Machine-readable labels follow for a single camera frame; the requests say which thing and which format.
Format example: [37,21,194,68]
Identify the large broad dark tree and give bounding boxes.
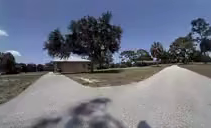
[42,10,124,73]

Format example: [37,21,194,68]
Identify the dark hedge and trees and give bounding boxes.
[0,51,56,76]

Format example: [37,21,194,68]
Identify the robot's own part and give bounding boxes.
[136,120,152,128]

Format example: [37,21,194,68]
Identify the dry grass field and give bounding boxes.
[178,62,211,82]

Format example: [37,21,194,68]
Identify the brown building with pale roof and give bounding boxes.
[52,58,93,75]

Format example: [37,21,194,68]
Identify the group of trees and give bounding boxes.
[119,17,211,66]

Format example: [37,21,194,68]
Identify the grey paved path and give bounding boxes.
[0,64,211,128]

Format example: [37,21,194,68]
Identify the dry grass patch between paths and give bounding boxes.
[64,63,173,89]

